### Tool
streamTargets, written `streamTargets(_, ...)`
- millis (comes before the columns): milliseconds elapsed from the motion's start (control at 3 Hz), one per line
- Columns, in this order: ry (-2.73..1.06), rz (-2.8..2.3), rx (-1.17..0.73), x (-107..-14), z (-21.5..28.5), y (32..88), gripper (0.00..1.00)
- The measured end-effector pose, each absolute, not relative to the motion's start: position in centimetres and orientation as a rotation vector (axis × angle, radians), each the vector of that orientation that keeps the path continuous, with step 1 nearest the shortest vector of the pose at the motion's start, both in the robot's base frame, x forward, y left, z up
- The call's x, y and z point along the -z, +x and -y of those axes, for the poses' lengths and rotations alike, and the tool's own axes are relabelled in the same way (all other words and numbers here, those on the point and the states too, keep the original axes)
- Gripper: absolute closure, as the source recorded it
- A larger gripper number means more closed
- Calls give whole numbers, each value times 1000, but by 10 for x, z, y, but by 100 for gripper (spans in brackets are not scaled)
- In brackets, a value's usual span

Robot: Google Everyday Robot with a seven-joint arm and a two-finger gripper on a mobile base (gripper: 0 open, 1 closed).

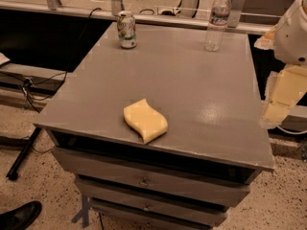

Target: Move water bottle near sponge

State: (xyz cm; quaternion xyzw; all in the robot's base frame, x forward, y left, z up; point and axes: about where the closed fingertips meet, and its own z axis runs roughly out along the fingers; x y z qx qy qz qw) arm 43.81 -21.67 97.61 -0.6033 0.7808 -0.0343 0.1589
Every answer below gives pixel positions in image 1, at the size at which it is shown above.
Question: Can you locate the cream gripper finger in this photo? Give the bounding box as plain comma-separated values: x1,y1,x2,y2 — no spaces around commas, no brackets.
254,27,276,50
262,64,307,125

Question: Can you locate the clear plastic water bottle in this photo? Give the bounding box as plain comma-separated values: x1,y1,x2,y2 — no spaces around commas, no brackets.
204,0,231,52

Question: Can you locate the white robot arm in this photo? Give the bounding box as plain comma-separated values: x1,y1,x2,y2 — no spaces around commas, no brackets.
254,0,307,128

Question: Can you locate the yellow wavy sponge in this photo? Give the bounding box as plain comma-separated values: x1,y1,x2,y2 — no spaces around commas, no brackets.
124,99,168,144

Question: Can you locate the grey drawer cabinet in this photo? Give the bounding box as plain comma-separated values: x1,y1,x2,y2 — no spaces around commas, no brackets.
35,25,273,230

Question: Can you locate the white power strip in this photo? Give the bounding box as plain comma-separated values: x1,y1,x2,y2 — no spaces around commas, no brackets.
157,7,179,16

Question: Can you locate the green and white soda can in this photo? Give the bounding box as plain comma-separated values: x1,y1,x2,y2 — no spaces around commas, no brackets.
117,11,137,49

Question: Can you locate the black table leg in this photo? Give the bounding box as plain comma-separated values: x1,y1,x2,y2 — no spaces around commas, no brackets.
6,127,40,181

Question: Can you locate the black leather shoe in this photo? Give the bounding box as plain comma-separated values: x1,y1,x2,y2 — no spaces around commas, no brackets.
0,200,42,230

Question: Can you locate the white cable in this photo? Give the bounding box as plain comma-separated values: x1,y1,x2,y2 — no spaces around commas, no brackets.
276,125,307,136

